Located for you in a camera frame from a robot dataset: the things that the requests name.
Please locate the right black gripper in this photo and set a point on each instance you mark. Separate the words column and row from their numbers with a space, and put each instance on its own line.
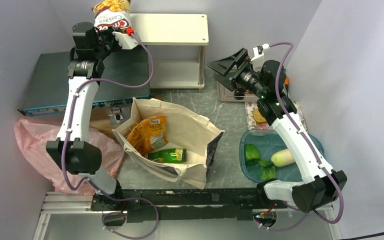
column 224, row 66

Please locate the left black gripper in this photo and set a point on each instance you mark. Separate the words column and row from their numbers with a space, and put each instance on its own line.
column 108, row 32

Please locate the brown snack packet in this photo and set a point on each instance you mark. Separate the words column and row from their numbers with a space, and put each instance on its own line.
column 112, row 13

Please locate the dark blue network switch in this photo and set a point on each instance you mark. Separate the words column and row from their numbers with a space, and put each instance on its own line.
column 48, row 89

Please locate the beige canvas tote bag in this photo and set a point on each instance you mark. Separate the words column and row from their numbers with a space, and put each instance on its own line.
column 185, row 129

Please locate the green pepper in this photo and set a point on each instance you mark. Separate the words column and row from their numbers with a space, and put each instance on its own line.
column 251, row 154

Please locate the orange snack packet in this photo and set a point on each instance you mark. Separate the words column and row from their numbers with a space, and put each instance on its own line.
column 149, row 134

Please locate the white radish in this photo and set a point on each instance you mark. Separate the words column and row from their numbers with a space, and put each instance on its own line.
column 282, row 158

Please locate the pink plastic grocery bag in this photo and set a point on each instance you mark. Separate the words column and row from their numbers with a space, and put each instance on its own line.
column 31, row 137

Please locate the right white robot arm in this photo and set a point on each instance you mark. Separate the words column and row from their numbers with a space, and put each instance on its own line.
column 320, row 184

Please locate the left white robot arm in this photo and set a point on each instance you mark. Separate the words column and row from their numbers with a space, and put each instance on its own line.
column 78, row 159

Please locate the silver metal tray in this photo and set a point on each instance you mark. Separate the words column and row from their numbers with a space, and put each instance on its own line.
column 240, row 94

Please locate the floral cloth mat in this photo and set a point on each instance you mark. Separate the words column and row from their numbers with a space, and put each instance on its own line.
column 250, row 106

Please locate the white two-tier shelf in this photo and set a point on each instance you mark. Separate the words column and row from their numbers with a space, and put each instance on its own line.
column 175, row 30

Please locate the brown bread slice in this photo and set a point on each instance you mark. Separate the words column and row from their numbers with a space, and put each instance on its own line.
column 258, row 118

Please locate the teal plastic tray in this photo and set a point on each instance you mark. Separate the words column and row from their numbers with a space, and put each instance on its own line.
column 268, row 142

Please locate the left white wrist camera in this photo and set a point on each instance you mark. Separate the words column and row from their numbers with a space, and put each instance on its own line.
column 127, row 40

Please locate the orange handled screwdriver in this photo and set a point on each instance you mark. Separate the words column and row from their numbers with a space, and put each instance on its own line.
column 286, row 83

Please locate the grey metal bracket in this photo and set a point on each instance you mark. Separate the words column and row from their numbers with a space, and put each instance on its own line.
column 119, row 115

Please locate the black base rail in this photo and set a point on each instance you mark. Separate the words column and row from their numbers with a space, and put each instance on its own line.
column 141, row 205

